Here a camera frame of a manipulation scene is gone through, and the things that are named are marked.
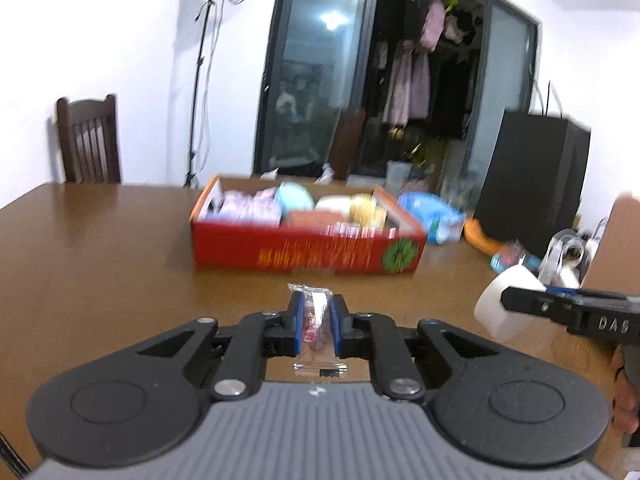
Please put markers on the blue wet wipes packet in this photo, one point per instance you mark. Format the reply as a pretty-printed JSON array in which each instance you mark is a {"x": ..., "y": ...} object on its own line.
[{"x": 425, "y": 210}]

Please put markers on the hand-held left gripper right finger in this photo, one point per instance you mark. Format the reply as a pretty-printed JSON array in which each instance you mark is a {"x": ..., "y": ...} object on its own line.
[{"x": 336, "y": 325}]

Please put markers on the white paper roll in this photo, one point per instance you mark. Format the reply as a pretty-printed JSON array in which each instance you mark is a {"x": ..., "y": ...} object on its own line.
[{"x": 495, "y": 305}]

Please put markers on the white and yellow plush toy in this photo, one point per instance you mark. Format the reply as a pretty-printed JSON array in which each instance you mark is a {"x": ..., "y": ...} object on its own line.
[{"x": 360, "y": 210}]

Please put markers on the brown cardboard box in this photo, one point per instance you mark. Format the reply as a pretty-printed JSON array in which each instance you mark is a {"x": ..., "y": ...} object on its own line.
[{"x": 620, "y": 240}]

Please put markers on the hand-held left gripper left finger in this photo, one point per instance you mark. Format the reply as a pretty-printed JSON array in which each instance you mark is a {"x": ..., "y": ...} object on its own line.
[{"x": 297, "y": 322}]

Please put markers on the pink satin bow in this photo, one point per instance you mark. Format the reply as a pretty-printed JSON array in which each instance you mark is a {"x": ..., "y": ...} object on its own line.
[{"x": 247, "y": 207}]

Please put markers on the person's right hand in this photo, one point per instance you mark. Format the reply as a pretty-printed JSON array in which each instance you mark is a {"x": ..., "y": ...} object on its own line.
[{"x": 627, "y": 400}]

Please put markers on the white paper bag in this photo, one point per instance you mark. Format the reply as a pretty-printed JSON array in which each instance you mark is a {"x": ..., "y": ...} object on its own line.
[{"x": 397, "y": 177}]

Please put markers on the red cardboard box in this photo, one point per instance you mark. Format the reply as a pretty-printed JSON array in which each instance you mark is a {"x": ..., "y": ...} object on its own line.
[{"x": 300, "y": 255}]

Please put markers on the dark wooden slatted chair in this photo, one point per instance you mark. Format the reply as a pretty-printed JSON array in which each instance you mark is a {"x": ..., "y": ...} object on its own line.
[{"x": 87, "y": 110}]

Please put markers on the black framed sliding glass door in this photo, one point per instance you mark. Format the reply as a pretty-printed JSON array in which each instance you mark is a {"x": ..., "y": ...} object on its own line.
[{"x": 300, "y": 85}]

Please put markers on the blue snack packet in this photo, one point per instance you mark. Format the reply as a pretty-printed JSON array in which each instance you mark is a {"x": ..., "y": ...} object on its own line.
[{"x": 505, "y": 260}]

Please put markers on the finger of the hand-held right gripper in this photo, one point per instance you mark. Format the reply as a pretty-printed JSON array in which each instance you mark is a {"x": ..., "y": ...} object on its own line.
[
  {"x": 530, "y": 301},
  {"x": 562, "y": 290}
]

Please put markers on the glass cup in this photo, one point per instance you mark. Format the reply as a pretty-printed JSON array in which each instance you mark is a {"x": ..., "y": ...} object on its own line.
[{"x": 457, "y": 197}]

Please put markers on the row of hanging clothes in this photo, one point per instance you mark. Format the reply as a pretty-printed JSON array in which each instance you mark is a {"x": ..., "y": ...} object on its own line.
[{"x": 410, "y": 85}]

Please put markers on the white folded cloth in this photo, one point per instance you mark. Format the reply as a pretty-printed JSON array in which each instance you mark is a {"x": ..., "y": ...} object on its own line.
[{"x": 322, "y": 172}]

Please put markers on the black paper bag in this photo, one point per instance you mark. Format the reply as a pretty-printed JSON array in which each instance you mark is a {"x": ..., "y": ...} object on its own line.
[{"x": 530, "y": 175}]

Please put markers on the clear snack packet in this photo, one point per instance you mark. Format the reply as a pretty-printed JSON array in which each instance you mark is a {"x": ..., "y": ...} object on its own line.
[{"x": 316, "y": 330}]

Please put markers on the orange plastic object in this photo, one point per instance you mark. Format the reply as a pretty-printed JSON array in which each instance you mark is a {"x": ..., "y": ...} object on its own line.
[{"x": 480, "y": 237}]

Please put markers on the dark wooden chair with cushion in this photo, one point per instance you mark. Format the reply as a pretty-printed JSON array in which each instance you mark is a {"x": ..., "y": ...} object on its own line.
[{"x": 347, "y": 140}]

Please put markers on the light blue soft item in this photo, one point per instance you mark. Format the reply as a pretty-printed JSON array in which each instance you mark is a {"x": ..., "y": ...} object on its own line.
[{"x": 295, "y": 197}]

